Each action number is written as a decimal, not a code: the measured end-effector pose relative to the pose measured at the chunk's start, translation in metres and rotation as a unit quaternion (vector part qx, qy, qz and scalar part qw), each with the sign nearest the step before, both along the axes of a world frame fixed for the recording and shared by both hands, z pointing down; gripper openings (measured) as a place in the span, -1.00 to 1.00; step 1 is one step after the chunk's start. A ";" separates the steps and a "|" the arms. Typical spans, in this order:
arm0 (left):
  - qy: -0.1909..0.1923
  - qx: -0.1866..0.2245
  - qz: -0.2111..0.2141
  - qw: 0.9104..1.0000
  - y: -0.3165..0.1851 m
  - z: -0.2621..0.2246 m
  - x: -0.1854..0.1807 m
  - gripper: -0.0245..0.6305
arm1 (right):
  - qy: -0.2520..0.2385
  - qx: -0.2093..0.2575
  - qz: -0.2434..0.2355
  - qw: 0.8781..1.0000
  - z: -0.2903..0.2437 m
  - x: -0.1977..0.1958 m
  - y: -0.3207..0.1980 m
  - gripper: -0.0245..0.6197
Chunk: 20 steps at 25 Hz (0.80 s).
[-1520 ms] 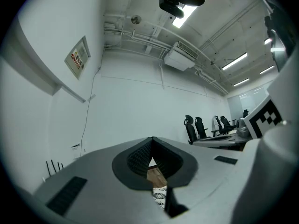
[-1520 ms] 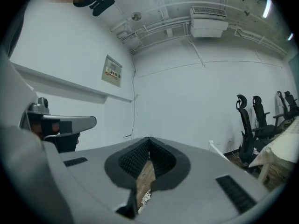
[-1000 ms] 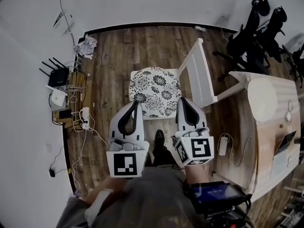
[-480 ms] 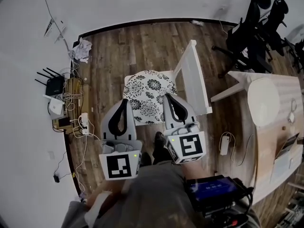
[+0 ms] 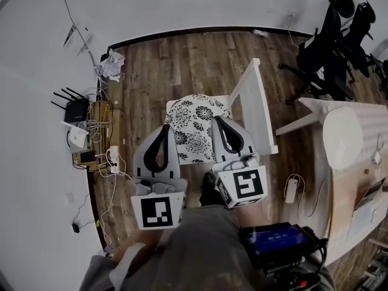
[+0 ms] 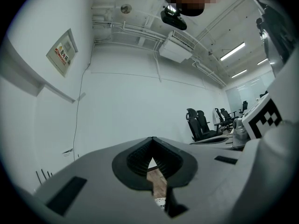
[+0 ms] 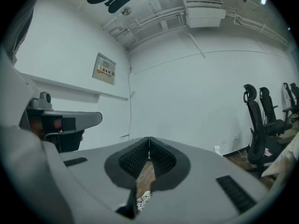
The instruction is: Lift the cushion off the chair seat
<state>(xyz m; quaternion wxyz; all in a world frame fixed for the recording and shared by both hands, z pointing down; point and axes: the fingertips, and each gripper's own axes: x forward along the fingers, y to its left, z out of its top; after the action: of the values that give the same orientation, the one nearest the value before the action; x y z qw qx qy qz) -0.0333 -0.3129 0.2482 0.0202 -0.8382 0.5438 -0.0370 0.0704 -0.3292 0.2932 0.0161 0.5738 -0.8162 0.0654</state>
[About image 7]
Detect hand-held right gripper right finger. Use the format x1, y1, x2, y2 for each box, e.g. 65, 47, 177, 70
137, 136, 270, 224

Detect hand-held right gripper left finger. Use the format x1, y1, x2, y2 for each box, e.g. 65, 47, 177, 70
42, 136, 150, 224

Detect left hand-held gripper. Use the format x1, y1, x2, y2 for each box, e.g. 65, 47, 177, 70
19, 91, 103, 154

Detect floral black and white cushion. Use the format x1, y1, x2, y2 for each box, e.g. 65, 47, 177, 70
136, 190, 153, 214

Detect black office chair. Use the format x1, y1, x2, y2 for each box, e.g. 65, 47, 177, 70
242, 84, 294, 174
258, 86, 294, 136
282, 82, 299, 118

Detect grey electrical panel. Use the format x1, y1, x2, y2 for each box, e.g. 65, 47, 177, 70
92, 52, 117, 86

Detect person's white sleeve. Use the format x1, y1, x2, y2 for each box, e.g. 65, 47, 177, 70
0, 124, 74, 224

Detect person's gray shirt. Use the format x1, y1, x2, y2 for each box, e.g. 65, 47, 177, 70
6, 7, 35, 57

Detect white ceiling pipes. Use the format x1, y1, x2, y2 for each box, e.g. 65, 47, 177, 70
102, 0, 291, 56

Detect white ceiling air conditioner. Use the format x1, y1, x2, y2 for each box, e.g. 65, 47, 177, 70
182, 0, 227, 29

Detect white wall ledge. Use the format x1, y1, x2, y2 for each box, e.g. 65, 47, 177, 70
18, 72, 129, 103

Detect thin wall cable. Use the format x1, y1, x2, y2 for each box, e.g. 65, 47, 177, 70
126, 49, 133, 138

